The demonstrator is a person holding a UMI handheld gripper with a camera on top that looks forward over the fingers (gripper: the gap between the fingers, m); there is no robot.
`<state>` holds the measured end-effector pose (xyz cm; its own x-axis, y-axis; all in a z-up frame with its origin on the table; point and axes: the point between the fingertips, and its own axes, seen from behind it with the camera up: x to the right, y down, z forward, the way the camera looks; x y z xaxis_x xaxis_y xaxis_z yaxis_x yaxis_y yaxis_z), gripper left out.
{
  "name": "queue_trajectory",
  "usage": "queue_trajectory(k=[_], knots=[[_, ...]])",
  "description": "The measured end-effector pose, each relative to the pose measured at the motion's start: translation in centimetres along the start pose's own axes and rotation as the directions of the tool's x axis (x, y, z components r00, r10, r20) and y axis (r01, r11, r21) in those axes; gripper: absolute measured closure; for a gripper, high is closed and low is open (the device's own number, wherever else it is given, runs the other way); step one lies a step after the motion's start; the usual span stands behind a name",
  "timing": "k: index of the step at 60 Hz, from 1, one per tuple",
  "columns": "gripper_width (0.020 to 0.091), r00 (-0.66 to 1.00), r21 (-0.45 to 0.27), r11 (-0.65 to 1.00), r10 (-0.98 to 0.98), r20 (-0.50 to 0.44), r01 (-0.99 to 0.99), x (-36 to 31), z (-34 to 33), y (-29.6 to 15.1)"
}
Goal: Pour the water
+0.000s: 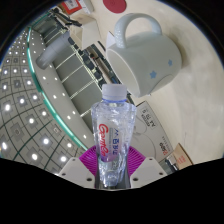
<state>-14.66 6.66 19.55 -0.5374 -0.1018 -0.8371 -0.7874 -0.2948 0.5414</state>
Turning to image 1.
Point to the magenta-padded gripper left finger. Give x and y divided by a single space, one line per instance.
75 171

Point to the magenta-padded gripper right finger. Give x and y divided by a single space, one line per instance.
146 171

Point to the clear plastic water bottle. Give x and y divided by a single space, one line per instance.
112 140

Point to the round ceiling lights group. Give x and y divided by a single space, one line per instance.
34 156

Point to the black office chairs group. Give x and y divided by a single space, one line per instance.
100 71

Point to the white ceramic mug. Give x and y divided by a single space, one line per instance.
146 60

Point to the flat round red coaster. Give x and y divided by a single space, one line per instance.
115 5

